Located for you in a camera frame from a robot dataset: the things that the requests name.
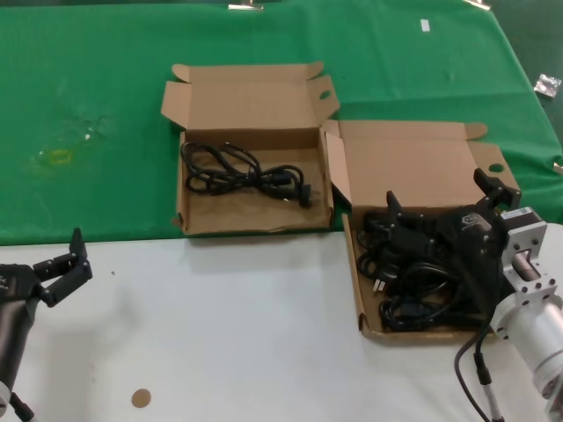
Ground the green table cloth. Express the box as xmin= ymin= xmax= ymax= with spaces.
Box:
xmin=0 ymin=0 xmax=563 ymax=247

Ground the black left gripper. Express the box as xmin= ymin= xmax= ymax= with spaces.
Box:
xmin=0 ymin=227 xmax=94 ymax=308

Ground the clear plastic bag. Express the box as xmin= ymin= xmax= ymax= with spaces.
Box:
xmin=533 ymin=73 xmax=563 ymax=98

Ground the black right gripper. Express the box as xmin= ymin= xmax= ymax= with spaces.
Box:
xmin=385 ymin=166 xmax=522 ymax=318

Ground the cardboard box round flap hole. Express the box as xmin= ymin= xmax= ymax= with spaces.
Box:
xmin=323 ymin=119 xmax=523 ymax=346

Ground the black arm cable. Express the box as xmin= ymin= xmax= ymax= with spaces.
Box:
xmin=8 ymin=390 xmax=37 ymax=422
xmin=454 ymin=316 xmax=505 ymax=422

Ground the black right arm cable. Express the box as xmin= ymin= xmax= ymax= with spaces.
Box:
xmin=454 ymin=316 xmax=505 ymax=422

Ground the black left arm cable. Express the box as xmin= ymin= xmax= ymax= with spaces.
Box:
xmin=8 ymin=390 xmax=37 ymax=422

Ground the cardboard box oval flap hole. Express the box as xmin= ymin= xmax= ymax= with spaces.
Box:
xmin=161 ymin=61 xmax=343 ymax=235

